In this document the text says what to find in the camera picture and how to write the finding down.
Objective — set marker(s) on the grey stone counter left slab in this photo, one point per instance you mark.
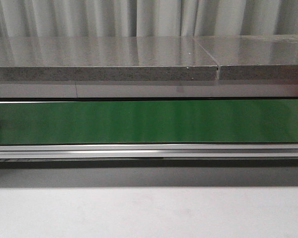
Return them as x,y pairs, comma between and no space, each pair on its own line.
104,59

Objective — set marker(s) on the grey stone counter slab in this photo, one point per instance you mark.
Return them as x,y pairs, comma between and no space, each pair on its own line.
104,59
272,58

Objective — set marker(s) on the grey stone counter right slab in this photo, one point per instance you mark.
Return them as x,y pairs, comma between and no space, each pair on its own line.
272,58

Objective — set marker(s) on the green conveyor belt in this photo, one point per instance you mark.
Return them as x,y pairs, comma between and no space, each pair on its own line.
184,121

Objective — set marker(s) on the white pleated curtain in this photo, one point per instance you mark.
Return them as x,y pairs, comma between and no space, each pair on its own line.
125,18

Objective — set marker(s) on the aluminium conveyor frame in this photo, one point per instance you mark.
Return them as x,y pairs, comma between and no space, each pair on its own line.
165,151

